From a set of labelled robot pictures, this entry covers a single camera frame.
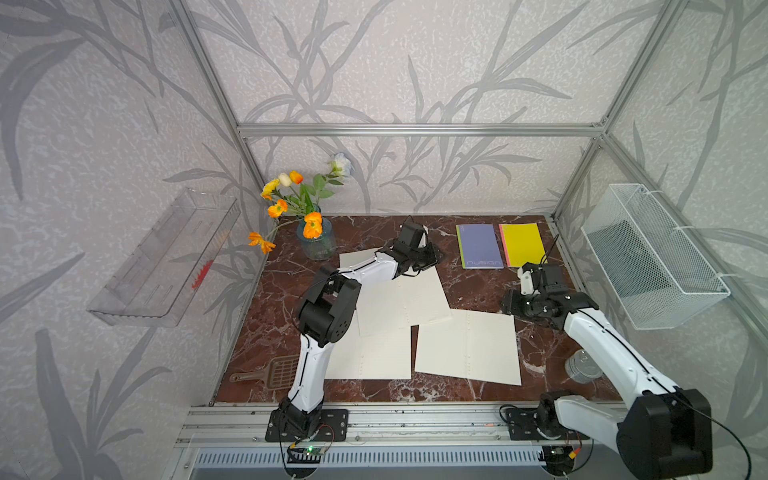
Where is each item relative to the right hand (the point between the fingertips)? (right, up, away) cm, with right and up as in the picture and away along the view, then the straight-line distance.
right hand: (507, 301), depth 85 cm
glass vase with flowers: (-64, +29, +7) cm, 71 cm away
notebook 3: (-37, -15, -1) cm, 40 cm away
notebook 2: (-29, -2, +10) cm, 31 cm away
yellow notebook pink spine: (+15, +17, +26) cm, 34 cm away
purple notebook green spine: (-1, +15, +27) cm, 31 cm away
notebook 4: (-10, -13, +2) cm, 17 cm away
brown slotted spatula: (-64, -19, -3) cm, 67 cm away
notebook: (-48, +11, +22) cm, 53 cm away
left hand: (-16, +13, +9) cm, 23 cm away
